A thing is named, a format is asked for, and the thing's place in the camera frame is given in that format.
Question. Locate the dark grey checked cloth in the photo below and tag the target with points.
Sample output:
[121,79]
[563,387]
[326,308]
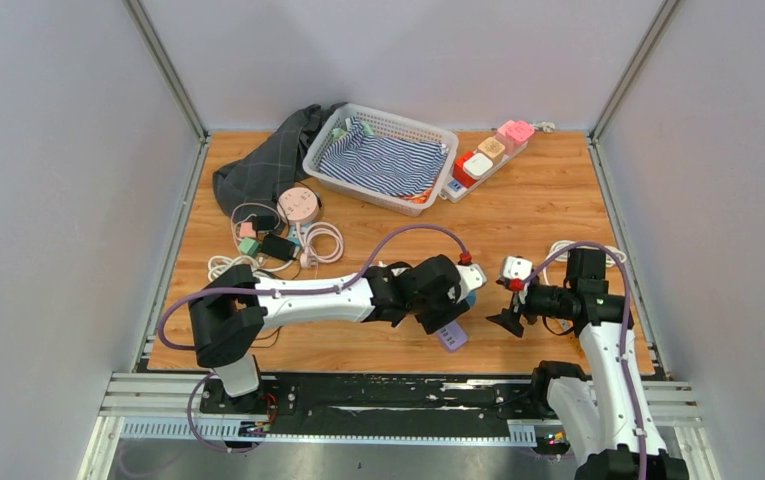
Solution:
[273,166]

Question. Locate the cyan power strip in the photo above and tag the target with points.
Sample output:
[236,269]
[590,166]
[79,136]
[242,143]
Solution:
[297,234]

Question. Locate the round pink power socket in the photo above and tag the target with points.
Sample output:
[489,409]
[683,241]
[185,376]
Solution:
[299,205]

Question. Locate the white long power strip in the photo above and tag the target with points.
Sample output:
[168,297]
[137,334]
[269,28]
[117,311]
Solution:
[454,192]

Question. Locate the black charger adapter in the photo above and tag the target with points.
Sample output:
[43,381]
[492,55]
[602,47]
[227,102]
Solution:
[278,247]

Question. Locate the red cube plug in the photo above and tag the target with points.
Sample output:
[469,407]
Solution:
[459,174]

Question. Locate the pink cube plug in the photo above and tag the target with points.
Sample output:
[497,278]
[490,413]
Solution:
[514,135]

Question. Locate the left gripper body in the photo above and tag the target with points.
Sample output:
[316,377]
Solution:
[421,304]

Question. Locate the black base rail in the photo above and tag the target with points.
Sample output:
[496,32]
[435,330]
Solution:
[383,404]

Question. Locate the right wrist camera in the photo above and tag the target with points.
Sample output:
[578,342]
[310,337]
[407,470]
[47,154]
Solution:
[515,268]

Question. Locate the blue striped cloth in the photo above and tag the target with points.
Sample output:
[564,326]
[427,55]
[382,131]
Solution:
[390,166]

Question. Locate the small green plug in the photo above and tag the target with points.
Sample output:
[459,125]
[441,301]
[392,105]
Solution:
[249,246]

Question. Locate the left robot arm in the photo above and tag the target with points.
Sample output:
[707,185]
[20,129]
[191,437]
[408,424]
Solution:
[228,315]

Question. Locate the beige cube plug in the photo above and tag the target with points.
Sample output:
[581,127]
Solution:
[492,148]

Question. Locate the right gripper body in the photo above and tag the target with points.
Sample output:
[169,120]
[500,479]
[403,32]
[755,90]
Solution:
[543,300]

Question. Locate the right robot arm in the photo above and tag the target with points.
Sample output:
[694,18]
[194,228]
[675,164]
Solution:
[604,412]

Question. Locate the white plastic basket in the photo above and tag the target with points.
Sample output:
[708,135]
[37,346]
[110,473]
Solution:
[387,125]

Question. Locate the white cube plug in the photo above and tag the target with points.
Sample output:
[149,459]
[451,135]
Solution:
[478,166]

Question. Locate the blue cube plug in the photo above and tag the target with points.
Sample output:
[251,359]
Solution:
[470,299]

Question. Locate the small pink plug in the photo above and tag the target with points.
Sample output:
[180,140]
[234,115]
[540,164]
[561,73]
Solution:
[246,230]

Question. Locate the purple power strip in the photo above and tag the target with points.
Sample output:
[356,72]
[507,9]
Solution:
[452,337]

